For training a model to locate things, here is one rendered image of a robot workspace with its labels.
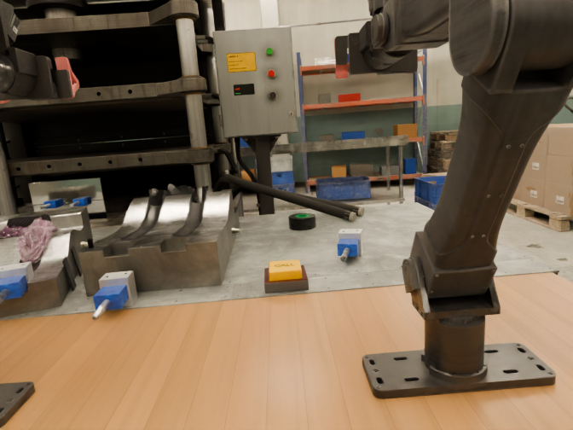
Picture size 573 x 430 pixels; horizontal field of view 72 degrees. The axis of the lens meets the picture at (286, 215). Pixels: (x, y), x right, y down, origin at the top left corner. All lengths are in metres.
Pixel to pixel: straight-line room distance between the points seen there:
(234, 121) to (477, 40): 1.35
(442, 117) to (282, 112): 6.25
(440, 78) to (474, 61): 7.42
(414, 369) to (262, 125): 1.25
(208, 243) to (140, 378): 0.30
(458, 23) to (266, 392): 0.40
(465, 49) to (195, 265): 0.60
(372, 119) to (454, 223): 7.06
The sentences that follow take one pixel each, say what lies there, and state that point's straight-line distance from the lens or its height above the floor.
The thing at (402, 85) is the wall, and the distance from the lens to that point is 7.56.
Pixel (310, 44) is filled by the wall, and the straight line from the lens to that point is 7.50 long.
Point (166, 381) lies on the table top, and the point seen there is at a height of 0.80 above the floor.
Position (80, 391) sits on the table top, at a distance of 0.57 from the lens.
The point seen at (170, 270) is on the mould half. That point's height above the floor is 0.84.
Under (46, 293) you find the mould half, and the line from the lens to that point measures 0.84.
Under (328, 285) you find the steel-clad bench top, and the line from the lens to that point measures 0.74.
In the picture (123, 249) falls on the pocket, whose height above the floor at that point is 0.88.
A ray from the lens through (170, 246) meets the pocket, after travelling 0.83.
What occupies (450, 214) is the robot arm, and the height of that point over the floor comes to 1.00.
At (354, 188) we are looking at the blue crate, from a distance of 4.51.
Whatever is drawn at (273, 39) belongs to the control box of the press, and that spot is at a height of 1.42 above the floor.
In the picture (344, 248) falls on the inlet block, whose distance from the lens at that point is 0.85.
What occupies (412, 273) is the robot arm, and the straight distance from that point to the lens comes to 0.46.
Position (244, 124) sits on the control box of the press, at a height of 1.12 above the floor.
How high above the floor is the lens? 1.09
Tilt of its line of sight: 12 degrees down
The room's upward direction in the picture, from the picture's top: 4 degrees counter-clockwise
